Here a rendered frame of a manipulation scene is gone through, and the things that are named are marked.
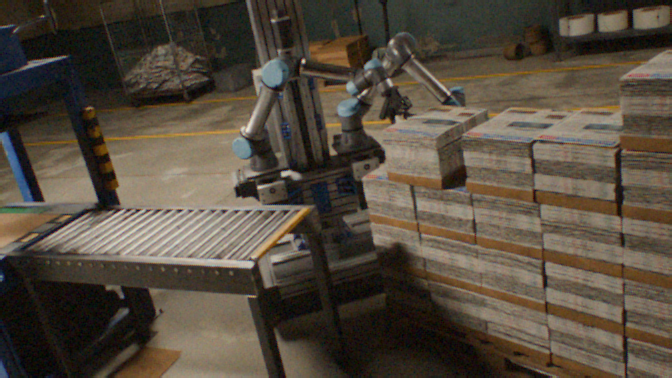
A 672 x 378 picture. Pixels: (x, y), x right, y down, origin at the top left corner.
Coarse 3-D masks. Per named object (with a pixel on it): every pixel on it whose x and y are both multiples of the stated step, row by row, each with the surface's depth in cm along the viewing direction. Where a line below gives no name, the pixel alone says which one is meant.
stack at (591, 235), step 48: (384, 192) 282; (432, 192) 262; (384, 240) 294; (432, 240) 272; (528, 240) 237; (576, 240) 222; (384, 288) 309; (432, 288) 284; (528, 288) 245; (576, 288) 230; (624, 288) 217; (528, 336) 255; (576, 336) 237; (624, 336) 225
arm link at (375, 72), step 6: (372, 60) 281; (378, 60) 282; (366, 66) 282; (372, 66) 281; (378, 66) 281; (366, 72) 283; (372, 72) 281; (378, 72) 281; (384, 72) 281; (366, 78) 283; (372, 78) 282; (378, 78) 281; (384, 78) 280; (390, 78) 284; (372, 84) 285
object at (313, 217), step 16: (96, 208) 329; (112, 208) 324; (128, 208) 319; (144, 208) 314; (160, 208) 310; (176, 208) 305; (192, 208) 301; (208, 208) 297; (224, 208) 293; (240, 208) 289; (256, 208) 285; (272, 208) 281; (288, 208) 278; (304, 224) 276; (320, 224) 278
